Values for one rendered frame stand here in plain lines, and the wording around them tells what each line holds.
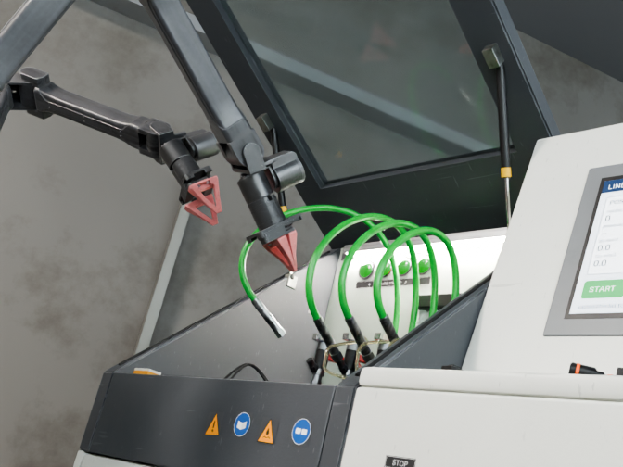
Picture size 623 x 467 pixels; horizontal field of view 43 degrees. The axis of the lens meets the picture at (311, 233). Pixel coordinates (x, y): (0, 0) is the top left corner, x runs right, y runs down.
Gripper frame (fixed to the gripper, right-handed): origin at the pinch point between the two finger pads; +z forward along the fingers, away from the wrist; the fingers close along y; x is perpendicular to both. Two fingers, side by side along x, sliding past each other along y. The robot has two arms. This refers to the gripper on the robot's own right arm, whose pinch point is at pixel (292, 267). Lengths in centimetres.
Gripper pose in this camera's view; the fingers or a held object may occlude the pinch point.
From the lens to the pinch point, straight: 154.7
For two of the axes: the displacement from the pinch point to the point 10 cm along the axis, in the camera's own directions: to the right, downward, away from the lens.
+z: 4.2, 9.1, 0.6
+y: 7.5, -3.8, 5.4
